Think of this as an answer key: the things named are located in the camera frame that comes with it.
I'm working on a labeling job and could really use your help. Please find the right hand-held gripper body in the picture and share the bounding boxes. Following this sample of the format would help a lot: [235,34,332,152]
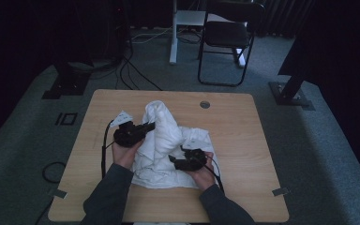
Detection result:
[173,137,208,173]

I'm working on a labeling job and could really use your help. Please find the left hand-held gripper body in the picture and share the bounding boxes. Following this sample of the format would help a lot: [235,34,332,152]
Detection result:
[109,110,147,149]

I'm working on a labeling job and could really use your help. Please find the white skirt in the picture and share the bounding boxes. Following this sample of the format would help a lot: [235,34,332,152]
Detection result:
[130,99,223,190]

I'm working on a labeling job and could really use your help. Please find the person's left hand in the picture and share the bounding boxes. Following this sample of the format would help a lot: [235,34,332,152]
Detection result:
[111,138,145,170]

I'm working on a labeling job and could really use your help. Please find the person's right hand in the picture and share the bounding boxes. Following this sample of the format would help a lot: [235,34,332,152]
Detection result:
[187,151,218,192]

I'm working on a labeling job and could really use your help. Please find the black stand with flat base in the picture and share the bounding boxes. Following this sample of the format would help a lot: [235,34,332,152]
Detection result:
[41,59,92,100]

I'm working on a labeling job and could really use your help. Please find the grey tape piece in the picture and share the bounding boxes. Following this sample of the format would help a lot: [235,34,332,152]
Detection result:
[271,186,291,198]
[45,187,68,200]

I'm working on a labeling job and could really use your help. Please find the black folding chair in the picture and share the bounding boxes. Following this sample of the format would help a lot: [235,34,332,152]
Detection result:
[197,0,266,88]

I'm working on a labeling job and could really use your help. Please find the black slanted stand with base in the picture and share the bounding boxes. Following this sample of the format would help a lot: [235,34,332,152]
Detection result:
[268,31,316,112]

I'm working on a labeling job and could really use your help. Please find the dark curtain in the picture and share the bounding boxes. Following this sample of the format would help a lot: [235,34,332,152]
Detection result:
[256,0,314,39]

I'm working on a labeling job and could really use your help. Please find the black floor cables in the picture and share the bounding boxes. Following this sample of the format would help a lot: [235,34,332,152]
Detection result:
[114,54,164,92]

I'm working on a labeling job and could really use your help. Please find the white floor cable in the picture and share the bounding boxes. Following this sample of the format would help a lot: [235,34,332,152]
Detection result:
[130,25,173,44]

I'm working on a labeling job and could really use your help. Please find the white desk frame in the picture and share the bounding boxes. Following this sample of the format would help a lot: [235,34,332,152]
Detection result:
[168,0,248,68]

